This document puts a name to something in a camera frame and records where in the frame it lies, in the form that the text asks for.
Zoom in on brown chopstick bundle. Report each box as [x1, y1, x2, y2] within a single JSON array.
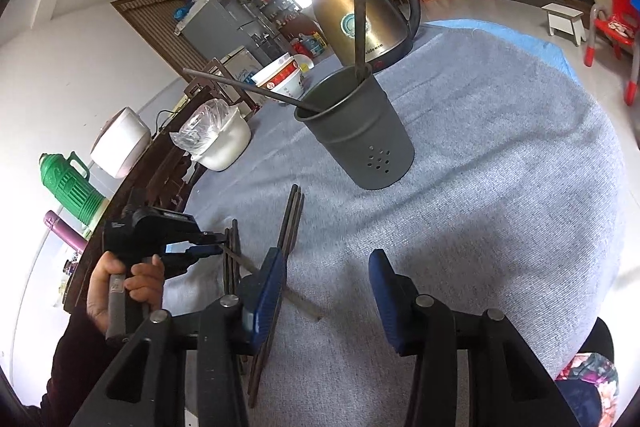
[[219, 241, 324, 322], [247, 184, 303, 410]]

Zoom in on dark chopstick bundle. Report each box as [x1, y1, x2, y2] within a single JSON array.
[[182, 68, 322, 114]]

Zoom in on person left hand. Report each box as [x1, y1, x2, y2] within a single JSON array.
[[86, 251, 165, 334]]

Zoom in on dark wooden sideboard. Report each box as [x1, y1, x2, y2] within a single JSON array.
[[63, 89, 213, 312]]

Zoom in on pink thermos bottle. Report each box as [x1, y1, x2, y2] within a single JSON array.
[[43, 210, 88, 254]]

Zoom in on green thermos jug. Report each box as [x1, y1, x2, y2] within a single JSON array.
[[39, 152, 108, 230]]

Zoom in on white rice cooker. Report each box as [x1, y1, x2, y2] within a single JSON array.
[[90, 106, 151, 179]]

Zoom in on white pot with plastic bag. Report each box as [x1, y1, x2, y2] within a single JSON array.
[[169, 98, 252, 172]]

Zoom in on grey tablecloth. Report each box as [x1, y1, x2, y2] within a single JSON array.
[[186, 24, 626, 426]]

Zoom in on grey metal utensil holder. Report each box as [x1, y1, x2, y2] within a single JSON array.
[[294, 66, 414, 190]]

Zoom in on red white stacked bowls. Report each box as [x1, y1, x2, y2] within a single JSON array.
[[252, 53, 314, 98]]

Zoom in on gold electric kettle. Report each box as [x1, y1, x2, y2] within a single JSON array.
[[312, 0, 421, 72]]

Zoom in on small white stool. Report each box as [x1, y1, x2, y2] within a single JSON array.
[[541, 3, 587, 46]]

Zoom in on red child chair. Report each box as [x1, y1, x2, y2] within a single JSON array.
[[584, 0, 639, 106]]

